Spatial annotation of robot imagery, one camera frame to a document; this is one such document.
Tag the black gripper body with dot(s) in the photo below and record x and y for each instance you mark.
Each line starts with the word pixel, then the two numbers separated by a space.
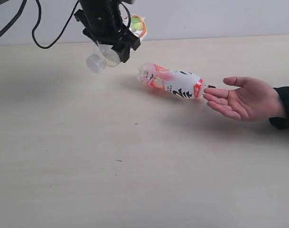
pixel 107 22

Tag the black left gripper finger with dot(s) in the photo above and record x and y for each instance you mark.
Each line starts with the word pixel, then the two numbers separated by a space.
pixel 123 52

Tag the square pear tea bottle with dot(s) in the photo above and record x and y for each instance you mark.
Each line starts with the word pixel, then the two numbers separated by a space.
pixel 104 55

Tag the pink peach label bottle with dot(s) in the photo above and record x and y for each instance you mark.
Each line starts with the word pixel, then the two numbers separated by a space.
pixel 181 83

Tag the black sleeve forearm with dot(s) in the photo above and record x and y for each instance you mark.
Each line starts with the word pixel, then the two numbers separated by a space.
pixel 280 122

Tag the person's open hand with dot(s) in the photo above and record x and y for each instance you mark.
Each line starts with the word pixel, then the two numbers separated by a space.
pixel 253 100

